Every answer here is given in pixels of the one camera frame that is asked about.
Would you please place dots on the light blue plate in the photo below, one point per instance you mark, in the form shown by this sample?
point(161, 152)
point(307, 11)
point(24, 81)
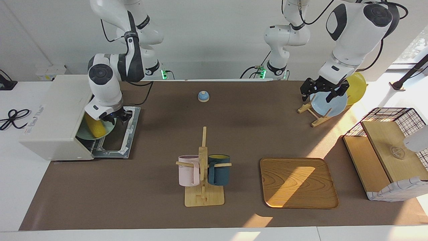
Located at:
point(334, 106)

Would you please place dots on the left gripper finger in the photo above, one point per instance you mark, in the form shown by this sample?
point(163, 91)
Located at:
point(308, 88)
point(339, 94)

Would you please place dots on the blue and white call bell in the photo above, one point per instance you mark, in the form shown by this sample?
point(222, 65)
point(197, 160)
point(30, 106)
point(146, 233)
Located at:
point(203, 96)

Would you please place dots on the wooden board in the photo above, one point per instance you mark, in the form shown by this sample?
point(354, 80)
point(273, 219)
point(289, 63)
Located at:
point(364, 160)

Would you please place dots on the wooden plate rack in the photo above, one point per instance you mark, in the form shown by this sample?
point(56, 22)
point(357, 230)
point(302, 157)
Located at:
point(317, 121)

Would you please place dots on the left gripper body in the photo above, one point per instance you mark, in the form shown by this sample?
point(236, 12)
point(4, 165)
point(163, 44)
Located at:
point(329, 85)

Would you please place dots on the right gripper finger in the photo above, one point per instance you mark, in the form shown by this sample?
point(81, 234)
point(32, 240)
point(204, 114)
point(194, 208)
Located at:
point(125, 111)
point(123, 120)

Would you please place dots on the white toaster oven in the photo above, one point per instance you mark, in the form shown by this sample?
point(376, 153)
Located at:
point(53, 117)

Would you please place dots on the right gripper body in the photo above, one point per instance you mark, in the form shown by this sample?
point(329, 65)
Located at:
point(107, 117)

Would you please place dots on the pink mug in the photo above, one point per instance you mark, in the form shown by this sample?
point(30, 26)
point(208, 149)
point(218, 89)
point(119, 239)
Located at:
point(188, 172)

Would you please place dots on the wooden mug rack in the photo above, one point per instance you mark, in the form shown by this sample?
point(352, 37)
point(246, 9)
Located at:
point(202, 187)

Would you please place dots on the dark teal mug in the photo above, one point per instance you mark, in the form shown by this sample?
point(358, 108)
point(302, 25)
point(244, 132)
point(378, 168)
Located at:
point(220, 172)

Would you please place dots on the black stand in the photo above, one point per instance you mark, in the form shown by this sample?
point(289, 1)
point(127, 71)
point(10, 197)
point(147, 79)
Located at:
point(6, 84)
point(406, 75)

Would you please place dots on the wooden tray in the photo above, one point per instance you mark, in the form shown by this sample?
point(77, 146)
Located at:
point(297, 182)

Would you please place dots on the green plate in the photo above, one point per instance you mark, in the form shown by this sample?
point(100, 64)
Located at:
point(87, 134)

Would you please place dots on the yellow plate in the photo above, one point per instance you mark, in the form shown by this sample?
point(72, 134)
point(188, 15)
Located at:
point(357, 87)

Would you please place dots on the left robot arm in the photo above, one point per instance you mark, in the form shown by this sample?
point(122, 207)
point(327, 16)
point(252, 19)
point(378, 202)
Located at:
point(351, 36)

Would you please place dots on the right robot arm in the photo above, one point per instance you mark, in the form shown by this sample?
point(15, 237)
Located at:
point(103, 87)

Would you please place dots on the wooden lid with glass knob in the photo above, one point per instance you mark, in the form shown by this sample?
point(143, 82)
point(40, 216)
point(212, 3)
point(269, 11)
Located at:
point(388, 144)

